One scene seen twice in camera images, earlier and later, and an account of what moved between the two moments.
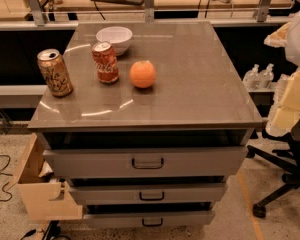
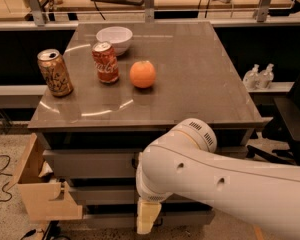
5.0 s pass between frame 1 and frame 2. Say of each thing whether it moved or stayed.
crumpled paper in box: stayed
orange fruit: stayed
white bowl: stayed
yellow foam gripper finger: moved
